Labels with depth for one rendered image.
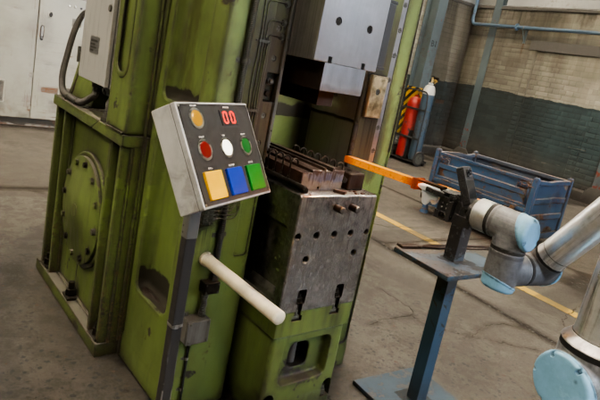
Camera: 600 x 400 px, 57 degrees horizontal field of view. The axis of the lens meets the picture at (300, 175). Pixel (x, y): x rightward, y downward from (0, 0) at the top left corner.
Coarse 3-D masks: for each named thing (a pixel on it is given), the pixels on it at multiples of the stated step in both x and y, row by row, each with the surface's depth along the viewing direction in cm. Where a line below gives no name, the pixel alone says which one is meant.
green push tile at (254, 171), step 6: (246, 168) 157; (252, 168) 159; (258, 168) 162; (246, 174) 157; (252, 174) 158; (258, 174) 161; (252, 180) 157; (258, 180) 160; (252, 186) 156; (258, 186) 159; (264, 186) 162
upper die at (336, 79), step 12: (288, 60) 200; (300, 60) 194; (312, 60) 189; (288, 72) 199; (300, 72) 194; (312, 72) 189; (324, 72) 186; (336, 72) 189; (348, 72) 192; (360, 72) 196; (300, 84) 194; (312, 84) 189; (324, 84) 187; (336, 84) 190; (348, 84) 194; (360, 84) 197
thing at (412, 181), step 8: (344, 160) 192; (352, 160) 189; (360, 160) 187; (368, 168) 184; (376, 168) 181; (384, 168) 180; (392, 176) 175; (400, 176) 173; (408, 176) 172; (408, 184) 170; (416, 184) 168; (432, 184) 164
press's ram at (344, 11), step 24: (312, 0) 182; (336, 0) 180; (360, 0) 186; (384, 0) 193; (312, 24) 182; (336, 24) 183; (360, 24) 189; (384, 24) 196; (288, 48) 192; (312, 48) 182; (336, 48) 186; (360, 48) 193
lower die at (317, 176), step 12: (276, 144) 229; (288, 156) 212; (276, 168) 204; (288, 168) 198; (300, 168) 199; (312, 168) 199; (324, 168) 198; (336, 168) 206; (300, 180) 193; (312, 180) 196; (324, 180) 200; (336, 180) 204
